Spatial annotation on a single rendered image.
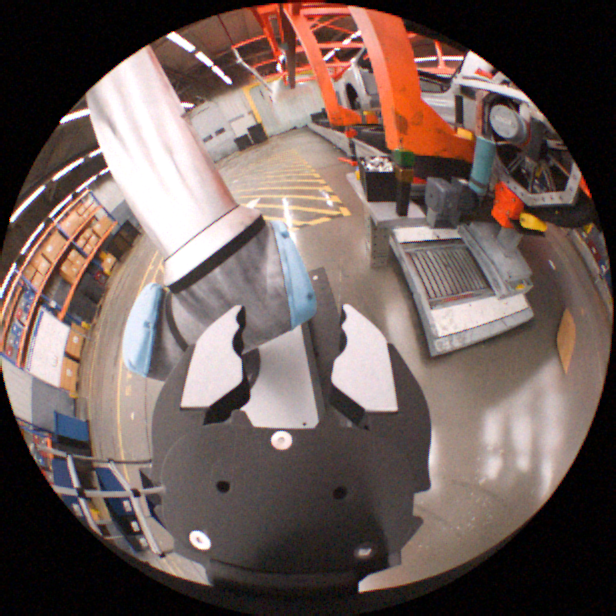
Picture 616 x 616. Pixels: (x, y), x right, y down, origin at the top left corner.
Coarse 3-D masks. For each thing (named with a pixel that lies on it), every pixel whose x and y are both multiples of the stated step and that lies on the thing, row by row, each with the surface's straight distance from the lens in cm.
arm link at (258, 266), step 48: (144, 48) 39; (96, 96) 33; (144, 96) 26; (144, 144) 22; (192, 144) 22; (144, 192) 20; (192, 192) 19; (192, 240) 18; (240, 240) 17; (288, 240) 19; (192, 288) 18; (240, 288) 18; (288, 288) 18; (192, 336) 23
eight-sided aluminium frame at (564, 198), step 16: (496, 80) 107; (480, 96) 111; (496, 96) 112; (480, 112) 110; (480, 128) 110; (496, 160) 108; (496, 176) 102; (576, 176) 86; (528, 192) 99; (560, 192) 87; (576, 192) 86
